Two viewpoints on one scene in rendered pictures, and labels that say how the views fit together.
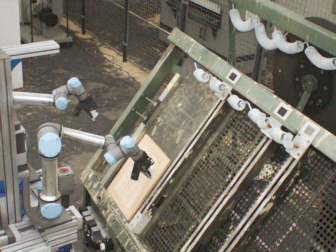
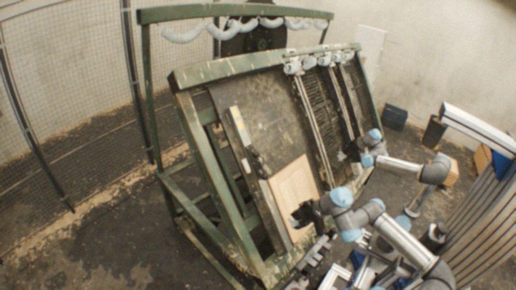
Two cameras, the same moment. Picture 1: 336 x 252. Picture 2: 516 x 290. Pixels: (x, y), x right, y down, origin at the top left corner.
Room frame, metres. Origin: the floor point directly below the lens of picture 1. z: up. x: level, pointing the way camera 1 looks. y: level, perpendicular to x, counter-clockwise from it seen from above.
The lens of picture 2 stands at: (3.78, 0.98, 2.21)
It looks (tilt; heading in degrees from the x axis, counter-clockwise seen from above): 36 degrees down; 250
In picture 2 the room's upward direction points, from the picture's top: 5 degrees clockwise
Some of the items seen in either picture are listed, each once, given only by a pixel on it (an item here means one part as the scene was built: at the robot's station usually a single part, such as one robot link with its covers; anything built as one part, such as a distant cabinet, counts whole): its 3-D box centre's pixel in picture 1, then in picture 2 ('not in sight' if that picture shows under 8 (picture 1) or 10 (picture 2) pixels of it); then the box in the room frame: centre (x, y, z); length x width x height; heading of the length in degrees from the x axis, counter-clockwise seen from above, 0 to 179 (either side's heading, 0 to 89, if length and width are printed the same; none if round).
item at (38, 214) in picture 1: (48, 207); (390, 239); (2.74, 0.67, 1.09); 0.15 x 0.15 x 0.10
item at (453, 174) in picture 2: not in sight; (441, 169); (-0.21, -0.20, 0.20); 0.61 x 0.53 x 0.40; 35
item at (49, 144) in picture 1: (49, 174); (422, 194); (2.61, 0.62, 1.41); 0.15 x 0.12 x 0.55; 19
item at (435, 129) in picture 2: not in sight; (434, 132); (-1.15, -1.10, 0.33); 0.52 x 0.51 x 0.65; 35
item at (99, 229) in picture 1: (93, 231); (318, 254); (3.04, 0.43, 0.69); 0.50 x 0.14 x 0.24; 28
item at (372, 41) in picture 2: not in sight; (363, 73); (0.17, -2.63, 1.03); 0.61 x 0.58 x 2.05; 35
